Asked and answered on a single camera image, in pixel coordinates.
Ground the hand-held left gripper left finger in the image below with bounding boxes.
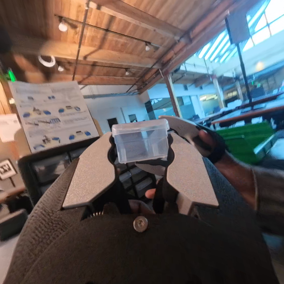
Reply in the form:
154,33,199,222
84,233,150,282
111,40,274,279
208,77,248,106
63,132,121,209

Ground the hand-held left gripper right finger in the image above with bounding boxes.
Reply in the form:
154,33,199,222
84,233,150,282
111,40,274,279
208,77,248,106
155,133,220,215

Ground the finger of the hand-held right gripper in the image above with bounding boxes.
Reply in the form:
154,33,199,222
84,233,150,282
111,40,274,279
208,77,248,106
135,158,169,173
159,115,205,154

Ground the clear plastic drawer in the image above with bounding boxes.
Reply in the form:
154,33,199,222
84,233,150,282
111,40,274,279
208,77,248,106
112,119,170,164

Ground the black drawer cabinet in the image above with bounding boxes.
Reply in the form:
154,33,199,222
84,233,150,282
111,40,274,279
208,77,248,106
18,142,157,208

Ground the person's right forearm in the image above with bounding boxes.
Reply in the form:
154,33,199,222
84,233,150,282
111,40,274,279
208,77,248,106
251,163,284,237

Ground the person's right hand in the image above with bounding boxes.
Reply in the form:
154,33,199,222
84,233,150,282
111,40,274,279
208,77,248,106
198,130,255,210

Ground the green turf mat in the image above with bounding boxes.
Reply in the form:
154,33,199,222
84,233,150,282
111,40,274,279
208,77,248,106
216,122,276,165

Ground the long wooden table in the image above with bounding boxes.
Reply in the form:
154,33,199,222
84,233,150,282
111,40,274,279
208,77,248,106
210,104,284,130

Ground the printed instruction poster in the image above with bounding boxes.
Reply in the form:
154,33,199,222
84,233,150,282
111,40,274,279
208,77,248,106
8,81,99,154

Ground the black and white marker sign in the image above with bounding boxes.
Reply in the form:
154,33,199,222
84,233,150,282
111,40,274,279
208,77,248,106
0,158,13,180

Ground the white paper sheet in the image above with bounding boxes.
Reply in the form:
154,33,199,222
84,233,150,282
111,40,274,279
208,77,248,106
0,114,22,143

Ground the black box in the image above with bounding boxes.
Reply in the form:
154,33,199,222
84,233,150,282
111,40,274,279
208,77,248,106
0,208,28,242

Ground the hanging dark panel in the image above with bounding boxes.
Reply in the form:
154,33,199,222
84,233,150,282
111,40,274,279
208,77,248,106
225,8,251,45

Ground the white cable coil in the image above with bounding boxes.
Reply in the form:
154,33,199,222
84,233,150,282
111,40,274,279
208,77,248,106
37,54,56,67

